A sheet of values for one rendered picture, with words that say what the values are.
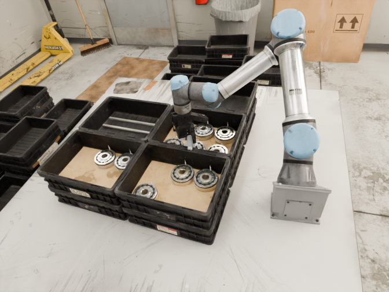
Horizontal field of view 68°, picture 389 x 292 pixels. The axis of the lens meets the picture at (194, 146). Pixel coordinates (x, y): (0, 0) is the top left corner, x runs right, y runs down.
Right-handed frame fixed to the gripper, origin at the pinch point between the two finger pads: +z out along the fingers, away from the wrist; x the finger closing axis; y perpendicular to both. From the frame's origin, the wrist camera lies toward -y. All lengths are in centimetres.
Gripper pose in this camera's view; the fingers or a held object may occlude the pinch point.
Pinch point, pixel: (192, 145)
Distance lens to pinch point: 138.0
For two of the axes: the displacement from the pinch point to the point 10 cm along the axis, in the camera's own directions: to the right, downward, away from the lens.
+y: -9.1, 3.2, -2.7
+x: 4.1, 5.3, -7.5
